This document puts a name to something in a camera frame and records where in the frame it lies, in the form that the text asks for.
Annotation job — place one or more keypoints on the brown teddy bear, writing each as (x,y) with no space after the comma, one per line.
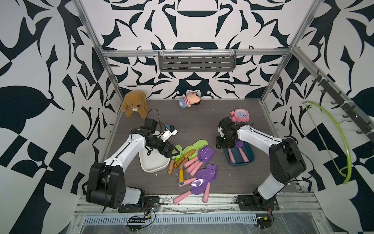
(135,101)

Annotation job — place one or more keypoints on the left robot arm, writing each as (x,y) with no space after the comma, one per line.
(106,183)

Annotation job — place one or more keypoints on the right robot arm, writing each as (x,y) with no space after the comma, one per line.
(285,158)

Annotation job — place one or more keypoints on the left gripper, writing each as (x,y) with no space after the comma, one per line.
(168,154)

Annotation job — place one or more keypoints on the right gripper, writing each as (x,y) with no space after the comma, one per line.
(218,143)

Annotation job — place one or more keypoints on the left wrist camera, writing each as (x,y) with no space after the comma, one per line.
(170,130)

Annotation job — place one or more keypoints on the black connector box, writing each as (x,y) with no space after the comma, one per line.
(264,222)

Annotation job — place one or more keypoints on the pink alarm clock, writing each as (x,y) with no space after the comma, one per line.
(239,115)

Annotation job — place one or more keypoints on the small plush doll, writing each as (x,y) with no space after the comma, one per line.
(188,100)

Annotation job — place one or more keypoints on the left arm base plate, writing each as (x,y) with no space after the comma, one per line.
(144,203)

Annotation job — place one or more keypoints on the purple square scoop pink handle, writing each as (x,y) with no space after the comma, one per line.
(204,155)

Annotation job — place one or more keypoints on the teal storage box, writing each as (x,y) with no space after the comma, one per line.
(239,161)

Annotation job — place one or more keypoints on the black hook rail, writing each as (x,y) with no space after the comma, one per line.
(353,112)

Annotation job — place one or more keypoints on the white storage tray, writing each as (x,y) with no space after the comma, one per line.
(153,162)

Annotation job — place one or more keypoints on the green hoop hanger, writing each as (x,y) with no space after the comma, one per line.
(329,138)

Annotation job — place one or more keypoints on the green shovel wooden handle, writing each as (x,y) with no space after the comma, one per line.
(174,161)
(197,145)
(188,151)

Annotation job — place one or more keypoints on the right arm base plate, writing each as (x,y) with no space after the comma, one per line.
(256,203)

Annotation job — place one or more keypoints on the purple pointed shovel pink handle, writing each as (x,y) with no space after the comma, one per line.
(239,145)

